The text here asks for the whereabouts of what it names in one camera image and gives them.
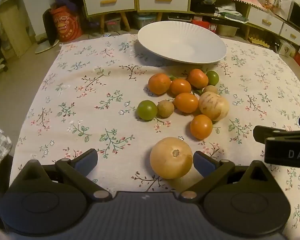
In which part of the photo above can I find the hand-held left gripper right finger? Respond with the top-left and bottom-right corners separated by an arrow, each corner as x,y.
179,151 -> 278,202

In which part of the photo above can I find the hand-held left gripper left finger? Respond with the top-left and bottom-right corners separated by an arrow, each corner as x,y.
12,149 -> 113,202

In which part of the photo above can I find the plain pale yellow melon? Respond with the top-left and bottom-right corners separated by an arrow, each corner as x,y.
149,137 -> 193,180

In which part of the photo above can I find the striped pale yellow melon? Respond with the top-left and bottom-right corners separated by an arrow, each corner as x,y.
199,92 -> 230,121

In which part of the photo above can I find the small brown kiwi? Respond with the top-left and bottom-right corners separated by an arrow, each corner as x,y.
203,85 -> 218,95
157,100 -> 175,118

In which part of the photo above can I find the green lime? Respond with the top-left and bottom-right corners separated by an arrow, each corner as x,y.
206,70 -> 220,86
136,100 -> 158,121

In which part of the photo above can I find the orange tangerine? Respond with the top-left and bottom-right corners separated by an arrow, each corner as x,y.
187,69 -> 209,89
147,73 -> 171,95

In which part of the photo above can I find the white ribbed plate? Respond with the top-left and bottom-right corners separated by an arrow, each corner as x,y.
137,21 -> 227,63

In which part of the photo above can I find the floral tablecloth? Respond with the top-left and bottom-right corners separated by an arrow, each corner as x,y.
9,34 -> 300,240

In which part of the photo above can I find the white printed box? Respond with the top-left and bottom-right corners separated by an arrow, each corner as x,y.
277,39 -> 296,57

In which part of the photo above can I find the yellow egg carton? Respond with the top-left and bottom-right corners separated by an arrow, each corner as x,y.
249,37 -> 274,48

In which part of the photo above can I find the white microwave oven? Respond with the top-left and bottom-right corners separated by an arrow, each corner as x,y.
287,0 -> 300,32

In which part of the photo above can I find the beige storage bin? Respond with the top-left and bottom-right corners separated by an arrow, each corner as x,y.
216,24 -> 239,37

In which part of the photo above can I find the white floor stand base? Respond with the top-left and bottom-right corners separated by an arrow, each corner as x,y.
34,39 -> 60,54

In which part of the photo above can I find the pile of papers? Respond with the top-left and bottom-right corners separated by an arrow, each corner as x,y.
214,6 -> 249,22

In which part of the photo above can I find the red box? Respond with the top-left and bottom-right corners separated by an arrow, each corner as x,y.
191,19 -> 217,33

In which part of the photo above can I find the olive wooden tv stand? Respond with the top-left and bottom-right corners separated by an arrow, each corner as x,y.
190,0 -> 300,47

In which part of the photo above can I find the orange snack bag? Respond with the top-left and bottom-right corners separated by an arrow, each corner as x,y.
51,5 -> 83,43

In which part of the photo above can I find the small clear box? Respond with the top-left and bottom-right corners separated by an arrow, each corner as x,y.
105,17 -> 122,32

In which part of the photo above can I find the black flat panel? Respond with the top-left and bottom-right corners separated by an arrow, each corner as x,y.
42,8 -> 59,47

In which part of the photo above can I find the black bag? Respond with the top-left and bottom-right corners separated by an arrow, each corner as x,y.
190,0 -> 237,14

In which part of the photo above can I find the light wooden cabinet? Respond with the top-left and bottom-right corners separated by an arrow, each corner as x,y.
0,0 -> 37,68

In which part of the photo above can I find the clear plastic storage box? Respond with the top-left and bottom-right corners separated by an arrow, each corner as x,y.
133,14 -> 157,29

